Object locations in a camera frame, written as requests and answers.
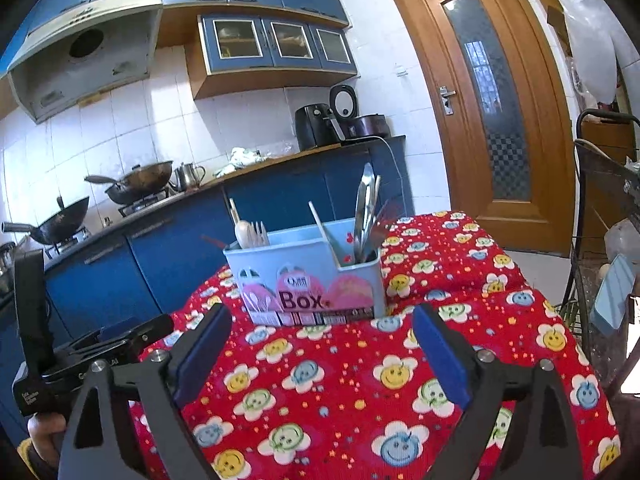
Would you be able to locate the beige plastic fork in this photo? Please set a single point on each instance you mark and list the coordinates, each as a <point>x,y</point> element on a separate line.
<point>260,234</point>

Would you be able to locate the range hood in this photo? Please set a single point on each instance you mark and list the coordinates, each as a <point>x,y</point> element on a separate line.
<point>90,75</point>

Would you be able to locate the glass door wall cabinet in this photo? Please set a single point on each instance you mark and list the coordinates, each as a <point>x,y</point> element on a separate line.
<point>280,65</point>

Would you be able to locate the black metal cart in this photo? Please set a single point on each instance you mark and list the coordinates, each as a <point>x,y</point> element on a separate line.
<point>600,180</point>

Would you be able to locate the white chopstick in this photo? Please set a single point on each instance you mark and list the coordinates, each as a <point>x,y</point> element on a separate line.
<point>322,230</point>
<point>377,195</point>

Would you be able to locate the light blue utensil box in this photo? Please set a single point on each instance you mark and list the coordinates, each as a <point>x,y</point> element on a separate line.
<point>260,260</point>

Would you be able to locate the beige plastic spoon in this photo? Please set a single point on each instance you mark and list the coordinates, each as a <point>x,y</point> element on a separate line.
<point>242,232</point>

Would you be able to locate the large steel fork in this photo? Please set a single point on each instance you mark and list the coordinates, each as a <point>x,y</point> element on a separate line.
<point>368,185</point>

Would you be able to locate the blue base cabinets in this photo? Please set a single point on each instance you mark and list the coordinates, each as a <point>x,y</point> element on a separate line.
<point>165,260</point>

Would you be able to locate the person's left forearm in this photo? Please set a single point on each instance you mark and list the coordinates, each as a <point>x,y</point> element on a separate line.
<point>35,465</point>

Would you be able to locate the small black wok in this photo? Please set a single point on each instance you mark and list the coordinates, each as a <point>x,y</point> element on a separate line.
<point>60,222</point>

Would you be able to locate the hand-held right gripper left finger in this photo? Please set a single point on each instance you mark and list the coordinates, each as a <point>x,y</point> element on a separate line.
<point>202,355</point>

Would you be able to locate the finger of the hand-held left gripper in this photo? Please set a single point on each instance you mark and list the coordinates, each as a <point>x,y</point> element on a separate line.
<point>140,332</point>

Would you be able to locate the steel table knife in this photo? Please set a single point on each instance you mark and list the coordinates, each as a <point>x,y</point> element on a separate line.
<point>359,220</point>

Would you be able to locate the red smiley flower tablecloth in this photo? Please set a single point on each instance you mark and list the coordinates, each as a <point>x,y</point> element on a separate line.
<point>340,360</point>

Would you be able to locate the white plastic bag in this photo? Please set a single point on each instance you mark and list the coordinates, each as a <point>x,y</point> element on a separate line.
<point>590,35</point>

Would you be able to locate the steel kettle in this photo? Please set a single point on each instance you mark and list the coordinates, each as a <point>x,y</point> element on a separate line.
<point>187,177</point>

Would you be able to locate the light blue plastic lid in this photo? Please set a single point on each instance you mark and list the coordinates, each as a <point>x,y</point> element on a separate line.
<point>612,295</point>

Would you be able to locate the person's left hand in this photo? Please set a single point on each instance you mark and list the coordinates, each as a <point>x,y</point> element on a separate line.
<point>45,435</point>

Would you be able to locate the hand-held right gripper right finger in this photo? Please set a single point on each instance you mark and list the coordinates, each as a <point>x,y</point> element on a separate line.
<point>440,355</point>

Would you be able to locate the wooden door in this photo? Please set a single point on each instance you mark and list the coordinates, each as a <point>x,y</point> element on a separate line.
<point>435,170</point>

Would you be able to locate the large black wok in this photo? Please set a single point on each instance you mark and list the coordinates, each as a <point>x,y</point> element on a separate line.
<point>142,180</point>

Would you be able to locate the white cloth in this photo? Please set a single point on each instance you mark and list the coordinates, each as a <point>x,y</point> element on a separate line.
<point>245,157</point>

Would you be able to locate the black air fryer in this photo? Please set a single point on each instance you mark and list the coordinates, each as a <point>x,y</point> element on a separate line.
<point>312,127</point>

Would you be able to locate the wooden shelf unit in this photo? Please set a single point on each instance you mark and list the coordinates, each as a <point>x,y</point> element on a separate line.
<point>552,20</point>

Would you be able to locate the gas stove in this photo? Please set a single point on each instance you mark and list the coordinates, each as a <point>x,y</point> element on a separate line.
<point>145,202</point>

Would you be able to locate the black rice cooker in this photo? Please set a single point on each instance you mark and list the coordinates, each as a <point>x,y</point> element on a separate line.
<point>370,125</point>

